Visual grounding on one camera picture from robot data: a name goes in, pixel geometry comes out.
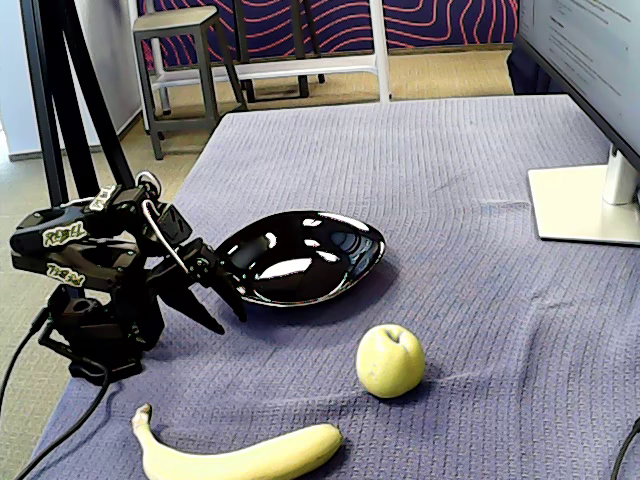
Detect green apple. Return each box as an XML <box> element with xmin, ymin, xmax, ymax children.
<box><xmin>355</xmin><ymin>323</ymin><xmax>427</xmax><ymax>400</ymax></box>

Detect yellow banana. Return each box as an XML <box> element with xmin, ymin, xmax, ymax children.
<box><xmin>130</xmin><ymin>403</ymin><xmax>345</xmax><ymax>480</ymax></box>

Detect thin black power cable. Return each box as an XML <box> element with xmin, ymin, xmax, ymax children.
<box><xmin>0</xmin><ymin>307</ymin><xmax>51</xmax><ymax>416</ymax></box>

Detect purple panel with pink lines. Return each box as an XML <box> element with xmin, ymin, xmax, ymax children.
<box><xmin>137</xmin><ymin>0</ymin><xmax>521</xmax><ymax>69</ymax></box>

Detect black metal chair legs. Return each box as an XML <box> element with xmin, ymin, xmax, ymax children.
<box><xmin>232</xmin><ymin>0</ymin><xmax>327</xmax><ymax>104</ymax></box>

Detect thick black USB-C cable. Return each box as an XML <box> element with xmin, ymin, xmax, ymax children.
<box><xmin>12</xmin><ymin>359</ymin><xmax>111</xmax><ymax>480</ymax></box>

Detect grey metal stool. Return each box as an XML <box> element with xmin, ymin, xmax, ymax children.
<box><xmin>132</xmin><ymin>4</ymin><xmax>249</xmax><ymax>161</ymax></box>

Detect blue textured table cloth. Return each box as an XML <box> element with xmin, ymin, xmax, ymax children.
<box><xmin>29</xmin><ymin>94</ymin><xmax>640</xmax><ymax>480</ymax></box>

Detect black glossy bowl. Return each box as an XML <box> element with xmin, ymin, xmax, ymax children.
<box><xmin>215</xmin><ymin>209</ymin><xmax>387</xmax><ymax>309</ymax></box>

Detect monitor with silver stand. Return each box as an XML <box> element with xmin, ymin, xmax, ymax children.
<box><xmin>509</xmin><ymin>0</ymin><xmax>640</xmax><ymax>246</ymax></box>

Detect white metal frame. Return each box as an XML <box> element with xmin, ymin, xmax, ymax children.
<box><xmin>127</xmin><ymin>0</ymin><xmax>392</xmax><ymax>119</ymax></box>

